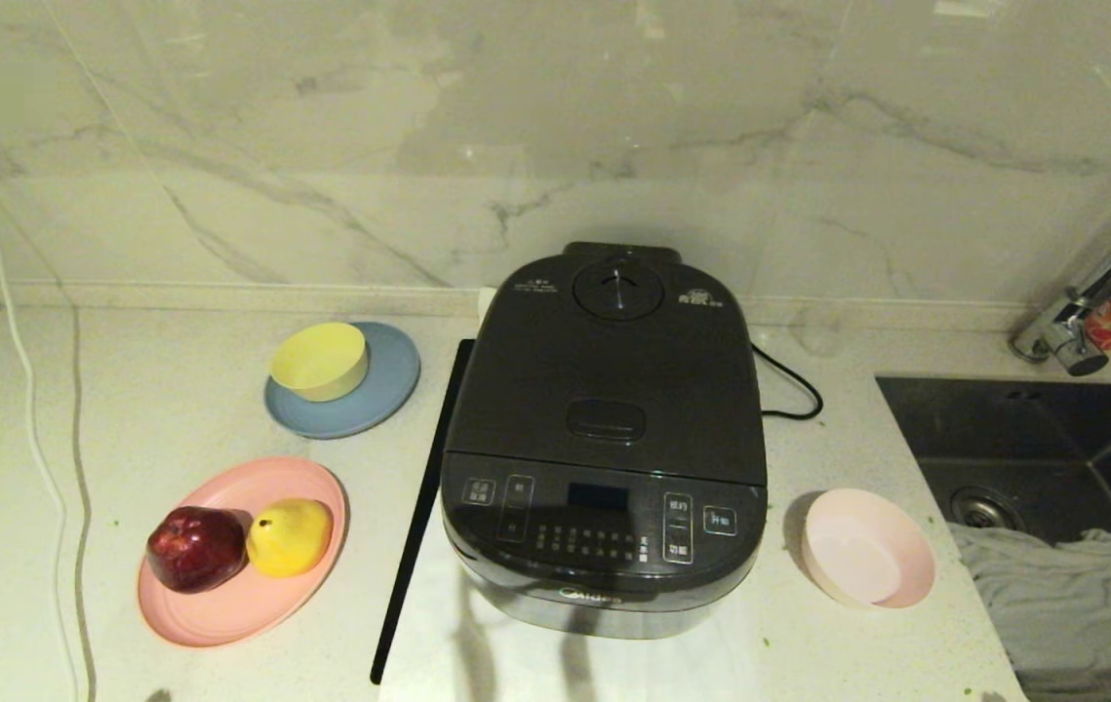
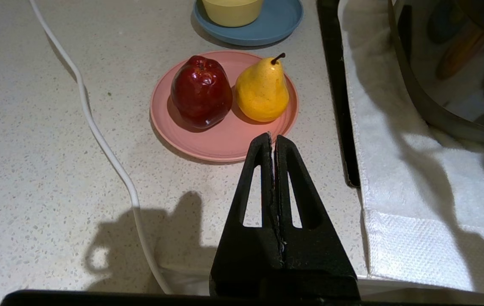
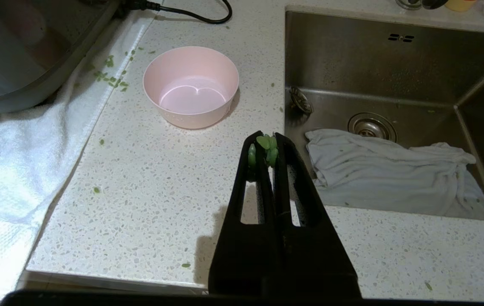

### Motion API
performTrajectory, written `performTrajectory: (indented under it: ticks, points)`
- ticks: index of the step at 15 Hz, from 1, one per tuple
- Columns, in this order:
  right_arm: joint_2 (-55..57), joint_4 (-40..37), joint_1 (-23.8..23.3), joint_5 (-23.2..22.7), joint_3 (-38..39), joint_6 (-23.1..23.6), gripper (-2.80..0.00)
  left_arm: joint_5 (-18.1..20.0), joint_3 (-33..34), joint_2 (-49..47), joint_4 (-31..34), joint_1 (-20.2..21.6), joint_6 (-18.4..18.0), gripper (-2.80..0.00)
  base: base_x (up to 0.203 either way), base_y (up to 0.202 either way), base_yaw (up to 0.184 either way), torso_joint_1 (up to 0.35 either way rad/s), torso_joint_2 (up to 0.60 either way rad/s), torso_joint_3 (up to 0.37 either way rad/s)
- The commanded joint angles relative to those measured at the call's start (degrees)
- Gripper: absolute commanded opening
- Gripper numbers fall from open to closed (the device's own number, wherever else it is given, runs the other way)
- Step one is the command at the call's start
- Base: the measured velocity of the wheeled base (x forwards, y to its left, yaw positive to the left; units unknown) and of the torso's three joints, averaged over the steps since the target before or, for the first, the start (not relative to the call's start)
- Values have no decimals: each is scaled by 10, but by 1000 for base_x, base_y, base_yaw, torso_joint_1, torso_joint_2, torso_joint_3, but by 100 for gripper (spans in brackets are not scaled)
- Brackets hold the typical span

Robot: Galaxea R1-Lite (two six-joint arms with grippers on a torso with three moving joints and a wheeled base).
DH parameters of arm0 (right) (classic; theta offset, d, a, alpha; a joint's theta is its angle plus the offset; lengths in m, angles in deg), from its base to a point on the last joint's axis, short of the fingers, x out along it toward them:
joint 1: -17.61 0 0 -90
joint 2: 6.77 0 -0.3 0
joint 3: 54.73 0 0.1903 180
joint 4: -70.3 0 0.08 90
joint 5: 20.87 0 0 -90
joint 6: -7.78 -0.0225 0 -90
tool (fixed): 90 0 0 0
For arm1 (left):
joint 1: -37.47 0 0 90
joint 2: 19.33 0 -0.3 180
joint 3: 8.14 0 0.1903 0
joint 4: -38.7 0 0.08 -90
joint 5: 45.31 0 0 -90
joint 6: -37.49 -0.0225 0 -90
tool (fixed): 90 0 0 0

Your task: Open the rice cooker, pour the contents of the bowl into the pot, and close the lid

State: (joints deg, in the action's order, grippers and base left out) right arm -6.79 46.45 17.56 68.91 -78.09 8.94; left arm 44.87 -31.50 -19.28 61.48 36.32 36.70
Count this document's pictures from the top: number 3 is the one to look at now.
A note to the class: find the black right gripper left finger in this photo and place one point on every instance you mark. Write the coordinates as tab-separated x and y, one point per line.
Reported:
244	255

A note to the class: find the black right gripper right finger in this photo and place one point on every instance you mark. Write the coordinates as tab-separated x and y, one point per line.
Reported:
318	259

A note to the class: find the pink bowl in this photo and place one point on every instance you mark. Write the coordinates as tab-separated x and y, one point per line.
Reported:
191	68

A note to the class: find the black rice cooker body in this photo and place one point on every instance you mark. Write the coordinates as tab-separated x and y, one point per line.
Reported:
21	51

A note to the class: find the grey rag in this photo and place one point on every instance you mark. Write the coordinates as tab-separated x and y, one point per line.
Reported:
394	174

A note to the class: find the metal sink strainer plug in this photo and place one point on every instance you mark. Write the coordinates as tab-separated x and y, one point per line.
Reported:
301	100

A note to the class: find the dark steel sink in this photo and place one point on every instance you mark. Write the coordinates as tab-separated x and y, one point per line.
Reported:
373	63

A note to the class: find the white towel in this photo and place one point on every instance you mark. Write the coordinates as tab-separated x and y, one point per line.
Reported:
12	170

